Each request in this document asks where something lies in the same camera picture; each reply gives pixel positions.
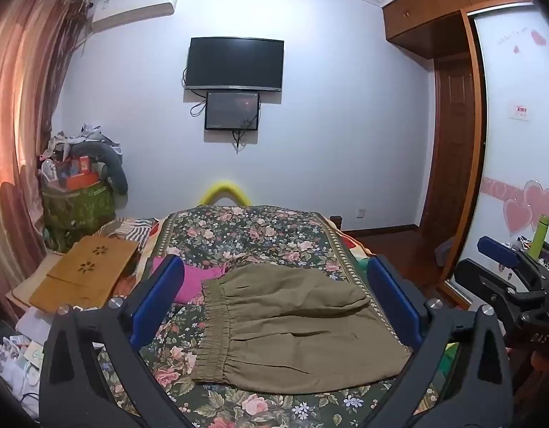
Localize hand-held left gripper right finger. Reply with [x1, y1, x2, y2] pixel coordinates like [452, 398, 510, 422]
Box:
[366, 256, 513, 428]

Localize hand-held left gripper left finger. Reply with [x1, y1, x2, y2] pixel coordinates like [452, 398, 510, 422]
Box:
[39, 255, 199, 428]

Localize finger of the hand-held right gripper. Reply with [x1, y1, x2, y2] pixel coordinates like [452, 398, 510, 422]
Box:
[455, 259, 525, 317]
[477, 236, 549, 287]

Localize olive green pants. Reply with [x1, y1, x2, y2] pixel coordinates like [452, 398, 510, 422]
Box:
[192, 262, 412, 395]

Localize pink garment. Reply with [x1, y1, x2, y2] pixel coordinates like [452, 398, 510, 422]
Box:
[150, 256, 228, 306]

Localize green bottle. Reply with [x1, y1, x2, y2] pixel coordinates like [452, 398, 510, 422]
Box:
[528, 214, 549, 259]

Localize pink heart stickers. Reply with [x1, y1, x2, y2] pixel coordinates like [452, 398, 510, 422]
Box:
[504, 180, 549, 237]

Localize colourful bed sheet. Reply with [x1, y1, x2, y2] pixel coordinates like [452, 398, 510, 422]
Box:
[341, 229, 374, 260]

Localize wooden lap desk board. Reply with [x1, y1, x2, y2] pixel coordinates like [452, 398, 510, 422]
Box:
[29, 236, 142, 310]

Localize green patterned bag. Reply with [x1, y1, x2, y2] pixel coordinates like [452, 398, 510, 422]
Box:
[42, 183, 117, 250]

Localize floral blanket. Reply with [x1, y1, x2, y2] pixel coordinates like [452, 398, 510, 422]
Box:
[96, 205, 440, 428]

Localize yellow foam tube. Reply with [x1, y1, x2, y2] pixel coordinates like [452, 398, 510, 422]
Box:
[199, 180, 253, 208]

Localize orange box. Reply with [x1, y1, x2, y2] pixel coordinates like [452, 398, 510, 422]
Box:
[56, 156, 101, 190]

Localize pile of grey clothes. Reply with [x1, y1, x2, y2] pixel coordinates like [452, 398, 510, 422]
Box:
[49, 122, 124, 157]

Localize pink curtain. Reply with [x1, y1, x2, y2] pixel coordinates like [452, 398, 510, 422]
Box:
[0, 0, 90, 322]

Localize wooden overhead cabinet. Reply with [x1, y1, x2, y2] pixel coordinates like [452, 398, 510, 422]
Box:
[380, 0, 543, 60]

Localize white air conditioner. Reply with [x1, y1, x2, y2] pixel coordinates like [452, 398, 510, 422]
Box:
[89, 0, 179, 32]

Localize small black wall monitor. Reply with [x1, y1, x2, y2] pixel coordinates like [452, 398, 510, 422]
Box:
[204, 91, 262, 132]

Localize black wall television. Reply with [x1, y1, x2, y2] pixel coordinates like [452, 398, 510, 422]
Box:
[185, 36, 285, 92]

